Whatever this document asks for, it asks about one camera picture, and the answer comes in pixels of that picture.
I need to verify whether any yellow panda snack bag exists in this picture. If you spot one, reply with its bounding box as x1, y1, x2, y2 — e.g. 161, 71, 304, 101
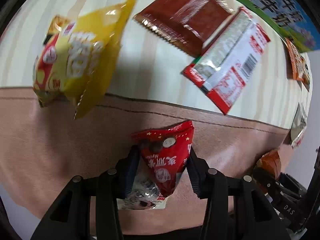
33, 0, 137, 119

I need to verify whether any red star snack packet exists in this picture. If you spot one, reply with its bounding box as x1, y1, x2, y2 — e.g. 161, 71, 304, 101
131, 120, 194, 198

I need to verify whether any red white long snack pack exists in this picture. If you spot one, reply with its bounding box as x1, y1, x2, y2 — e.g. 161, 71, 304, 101
183, 7, 270, 114

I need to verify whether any orange snack packet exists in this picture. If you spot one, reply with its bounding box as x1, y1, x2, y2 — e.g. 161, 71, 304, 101
285, 38, 310, 92

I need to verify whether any beige chocolate stick packet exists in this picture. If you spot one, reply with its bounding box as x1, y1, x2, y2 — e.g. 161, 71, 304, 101
255, 148, 281, 179

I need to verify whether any cardboard box with printed sides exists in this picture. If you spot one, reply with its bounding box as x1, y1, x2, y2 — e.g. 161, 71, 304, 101
237, 0, 319, 52

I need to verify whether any white grey snack packet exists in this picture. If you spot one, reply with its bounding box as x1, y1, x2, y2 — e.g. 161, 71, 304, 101
290, 103, 307, 149

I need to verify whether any striped white blanket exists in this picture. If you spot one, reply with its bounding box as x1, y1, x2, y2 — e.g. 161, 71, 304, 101
1, 0, 312, 129

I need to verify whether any brown square snack packet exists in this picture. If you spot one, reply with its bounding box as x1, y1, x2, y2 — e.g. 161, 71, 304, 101
134, 0, 233, 57

